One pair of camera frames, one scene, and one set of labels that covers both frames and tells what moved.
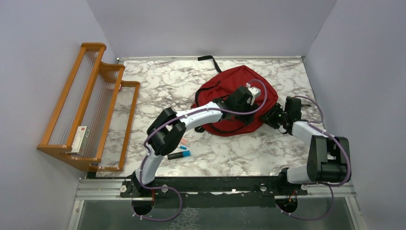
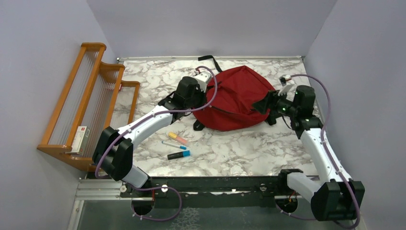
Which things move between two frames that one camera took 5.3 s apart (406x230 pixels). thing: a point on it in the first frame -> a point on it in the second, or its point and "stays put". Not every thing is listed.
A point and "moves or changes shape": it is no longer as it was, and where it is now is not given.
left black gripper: [246, 119] -> [203, 99]
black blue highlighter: [179, 155] stays put
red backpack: [216, 91] moves or changes shape
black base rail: [204, 192] stays put
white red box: [81, 140] stays put
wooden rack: [90, 126] stays put
